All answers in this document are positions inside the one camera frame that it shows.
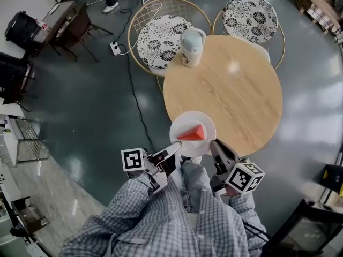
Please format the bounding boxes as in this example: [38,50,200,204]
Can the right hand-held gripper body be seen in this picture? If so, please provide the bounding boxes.
[210,158,266,196]

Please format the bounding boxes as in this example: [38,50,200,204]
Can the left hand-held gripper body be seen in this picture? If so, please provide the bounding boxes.
[121,148,176,195]

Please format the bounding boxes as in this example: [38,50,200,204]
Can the white round plate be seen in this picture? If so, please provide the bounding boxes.
[169,110,217,157]

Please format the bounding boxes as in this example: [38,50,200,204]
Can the orange wedge-shaped food slice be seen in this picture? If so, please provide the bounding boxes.
[176,119,207,141]

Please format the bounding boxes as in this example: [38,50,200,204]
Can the person's right forearm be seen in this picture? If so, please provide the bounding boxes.
[227,191,269,251]

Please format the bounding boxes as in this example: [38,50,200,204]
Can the person's left forearm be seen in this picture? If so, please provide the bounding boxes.
[107,173,168,224]

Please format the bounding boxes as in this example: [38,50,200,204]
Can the round wooden table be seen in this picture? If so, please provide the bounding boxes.
[162,35,284,159]

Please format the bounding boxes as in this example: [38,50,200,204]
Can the person's light blue trousers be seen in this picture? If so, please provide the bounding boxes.
[181,159,215,214]

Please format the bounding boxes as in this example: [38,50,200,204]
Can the person's checked shirt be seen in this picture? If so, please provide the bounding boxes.
[60,167,269,257]

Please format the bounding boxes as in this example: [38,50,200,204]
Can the black and yellow bin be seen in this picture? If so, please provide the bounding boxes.
[318,164,343,198]

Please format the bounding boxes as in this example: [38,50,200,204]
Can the white jug with blue lid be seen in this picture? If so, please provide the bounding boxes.
[180,27,207,69]

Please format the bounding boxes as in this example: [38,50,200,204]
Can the round floral seat cushion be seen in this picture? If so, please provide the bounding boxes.
[222,0,279,44]
[136,14,195,70]

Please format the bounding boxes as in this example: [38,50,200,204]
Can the white power strip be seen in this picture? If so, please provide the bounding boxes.
[109,41,121,56]

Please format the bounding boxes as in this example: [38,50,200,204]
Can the dark stool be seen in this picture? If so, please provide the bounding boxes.
[10,196,49,240]

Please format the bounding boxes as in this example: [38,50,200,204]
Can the dark wooden chair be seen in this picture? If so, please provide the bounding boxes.
[50,3,115,63]

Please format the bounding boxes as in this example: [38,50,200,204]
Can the dark wooden side table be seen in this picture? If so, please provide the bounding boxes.
[34,0,78,58]

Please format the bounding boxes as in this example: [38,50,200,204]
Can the red and white bottle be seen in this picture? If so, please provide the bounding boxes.
[34,20,50,32]

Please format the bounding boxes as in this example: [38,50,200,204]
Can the stack of wooden boards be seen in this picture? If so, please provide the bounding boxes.
[292,0,343,36]

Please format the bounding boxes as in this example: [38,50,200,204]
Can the thin black strap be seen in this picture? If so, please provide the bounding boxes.
[242,222,269,242]

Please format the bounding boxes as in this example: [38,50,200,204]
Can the long black power cable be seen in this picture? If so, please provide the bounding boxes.
[117,43,158,153]

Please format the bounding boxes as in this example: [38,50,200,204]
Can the black metal frame chair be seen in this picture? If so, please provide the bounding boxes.
[264,199,343,257]

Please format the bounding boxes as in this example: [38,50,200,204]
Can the metal wire rack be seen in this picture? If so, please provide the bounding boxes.
[0,114,50,168]

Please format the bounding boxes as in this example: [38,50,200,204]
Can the gold wire chair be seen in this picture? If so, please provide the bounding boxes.
[212,0,286,71]
[127,0,214,95]

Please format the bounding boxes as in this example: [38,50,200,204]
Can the white cable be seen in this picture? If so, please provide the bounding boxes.
[85,0,161,20]

